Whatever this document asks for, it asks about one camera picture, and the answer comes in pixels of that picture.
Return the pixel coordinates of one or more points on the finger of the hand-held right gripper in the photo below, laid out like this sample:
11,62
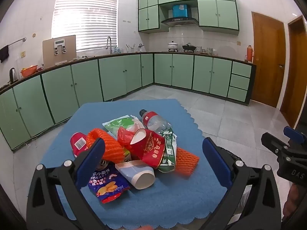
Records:
296,134
273,142

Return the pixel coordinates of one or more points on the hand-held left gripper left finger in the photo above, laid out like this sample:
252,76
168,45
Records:
94,153

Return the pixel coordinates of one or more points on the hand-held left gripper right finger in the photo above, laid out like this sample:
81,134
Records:
215,160

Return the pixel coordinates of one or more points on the blue biscuit bag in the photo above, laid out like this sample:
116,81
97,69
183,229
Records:
108,186

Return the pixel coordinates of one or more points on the blue and white paper cup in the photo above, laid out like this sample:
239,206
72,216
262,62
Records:
136,175

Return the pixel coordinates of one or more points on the person's right hand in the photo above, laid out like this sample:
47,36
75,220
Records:
290,201

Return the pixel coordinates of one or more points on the orange foam fruit net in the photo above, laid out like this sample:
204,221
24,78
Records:
187,161
110,146

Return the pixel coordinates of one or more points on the red snack packet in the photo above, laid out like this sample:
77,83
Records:
76,140

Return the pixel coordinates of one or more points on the green yellow packet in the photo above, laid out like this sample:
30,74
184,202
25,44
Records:
126,157

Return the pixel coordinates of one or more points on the red plastic bag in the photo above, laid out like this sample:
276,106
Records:
123,136

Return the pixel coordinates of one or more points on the green and white pouch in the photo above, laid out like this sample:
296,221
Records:
117,124

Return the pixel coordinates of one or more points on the flattened milk carton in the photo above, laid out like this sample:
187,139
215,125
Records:
169,148

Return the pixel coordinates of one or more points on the blue scalloped table cloth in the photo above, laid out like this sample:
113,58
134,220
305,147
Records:
182,196

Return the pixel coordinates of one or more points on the red paper bowl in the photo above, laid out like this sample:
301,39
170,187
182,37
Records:
151,151

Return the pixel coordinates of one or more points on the brown wooden door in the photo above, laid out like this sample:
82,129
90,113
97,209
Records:
296,71
267,60

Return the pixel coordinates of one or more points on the red label plastic bottle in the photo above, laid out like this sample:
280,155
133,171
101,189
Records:
153,121

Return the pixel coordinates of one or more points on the green base cabinets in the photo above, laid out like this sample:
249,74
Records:
108,79

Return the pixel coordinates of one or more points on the red thermos flask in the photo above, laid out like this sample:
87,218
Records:
249,52

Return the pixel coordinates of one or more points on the orange plastic basin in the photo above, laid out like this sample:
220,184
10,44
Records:
28,71

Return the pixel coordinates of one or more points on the wooden board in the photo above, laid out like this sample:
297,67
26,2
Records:
51,52

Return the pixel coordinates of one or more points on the utensil holder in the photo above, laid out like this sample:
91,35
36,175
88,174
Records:
130,48

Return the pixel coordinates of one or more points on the steel kitchen faucet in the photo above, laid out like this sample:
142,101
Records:
109,43

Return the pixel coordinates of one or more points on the steel electric kettle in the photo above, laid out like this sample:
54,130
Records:
14,74

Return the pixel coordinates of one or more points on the black wok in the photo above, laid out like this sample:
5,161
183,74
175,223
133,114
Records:
188,47

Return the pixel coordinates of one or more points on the white cooking pot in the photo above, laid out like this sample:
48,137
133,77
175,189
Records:
173,46

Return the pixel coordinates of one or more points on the white window blind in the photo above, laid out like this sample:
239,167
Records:
85,19

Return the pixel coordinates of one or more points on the dark hanging towel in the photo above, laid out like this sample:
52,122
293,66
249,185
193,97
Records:
3,54

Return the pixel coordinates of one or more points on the black range hood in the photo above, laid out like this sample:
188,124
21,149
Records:
178,21

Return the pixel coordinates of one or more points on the blue box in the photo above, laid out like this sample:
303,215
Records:
179,10

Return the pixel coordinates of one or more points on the steel towel rail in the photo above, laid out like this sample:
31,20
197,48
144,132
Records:
16,41

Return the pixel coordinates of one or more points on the green wall cabinets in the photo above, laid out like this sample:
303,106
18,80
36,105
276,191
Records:
215,12

